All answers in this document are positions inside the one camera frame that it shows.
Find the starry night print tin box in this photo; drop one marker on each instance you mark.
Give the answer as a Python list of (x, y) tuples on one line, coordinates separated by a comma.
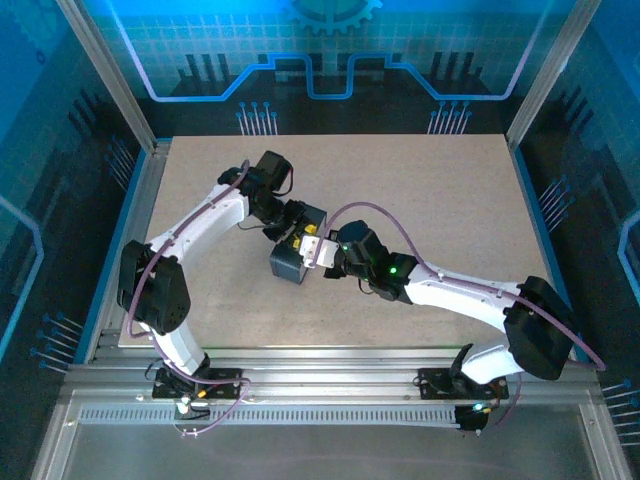
[(287, 267)]

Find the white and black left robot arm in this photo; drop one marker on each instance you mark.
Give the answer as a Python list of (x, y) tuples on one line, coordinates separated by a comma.
[(200, 225)]

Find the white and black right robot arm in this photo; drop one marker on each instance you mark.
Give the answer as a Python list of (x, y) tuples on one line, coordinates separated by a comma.
[(450, 292)]

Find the blue table edge strip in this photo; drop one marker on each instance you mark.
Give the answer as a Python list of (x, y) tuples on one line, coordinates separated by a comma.
[(111, 255), (531, 187)]

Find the black connector box with LED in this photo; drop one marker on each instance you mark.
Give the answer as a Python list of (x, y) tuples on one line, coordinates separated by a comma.
[(470, 420)]

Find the grey metal front panel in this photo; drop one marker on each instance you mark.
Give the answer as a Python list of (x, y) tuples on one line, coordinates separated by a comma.
[(320, 450)]

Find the aluminium front rail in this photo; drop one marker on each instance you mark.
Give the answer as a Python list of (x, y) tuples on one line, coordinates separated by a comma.
[(325, 372)]

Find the aluminium side rail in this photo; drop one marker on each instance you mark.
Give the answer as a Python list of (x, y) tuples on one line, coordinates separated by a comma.
[(140, 210)]

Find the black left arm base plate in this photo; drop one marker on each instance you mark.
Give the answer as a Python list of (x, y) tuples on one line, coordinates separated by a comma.
[(227, 377)]

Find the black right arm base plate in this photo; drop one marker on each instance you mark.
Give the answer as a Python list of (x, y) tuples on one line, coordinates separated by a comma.
[(432, 385)]

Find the aluminium frame post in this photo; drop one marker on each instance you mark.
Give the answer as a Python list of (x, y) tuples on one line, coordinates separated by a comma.
[(550, 70), (110, 80)]

